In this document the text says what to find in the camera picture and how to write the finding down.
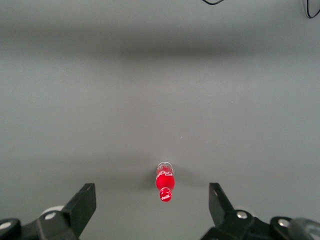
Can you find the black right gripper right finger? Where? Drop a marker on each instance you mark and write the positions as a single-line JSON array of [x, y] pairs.
[[221, 207]]

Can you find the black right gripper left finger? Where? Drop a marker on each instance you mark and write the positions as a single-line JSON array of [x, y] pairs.
[[80, 207]]

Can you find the red cola bottle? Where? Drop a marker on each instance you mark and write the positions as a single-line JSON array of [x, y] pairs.
[[165, 181]]

